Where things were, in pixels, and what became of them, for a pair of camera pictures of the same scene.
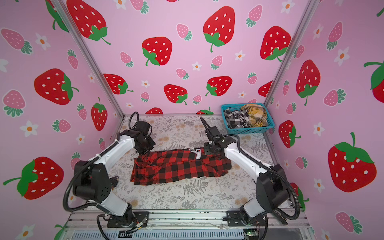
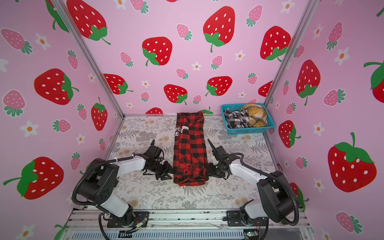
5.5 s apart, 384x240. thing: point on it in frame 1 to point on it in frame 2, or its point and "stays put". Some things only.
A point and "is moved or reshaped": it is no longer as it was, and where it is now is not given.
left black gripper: (152, 144) to (167, 169)
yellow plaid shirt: (257, 114) stays put
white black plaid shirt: (237, 119) stays put
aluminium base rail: (215, 220) stays put
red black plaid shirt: (151, 166) is moved or reshaped
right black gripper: (205, 148) to (210, 172)
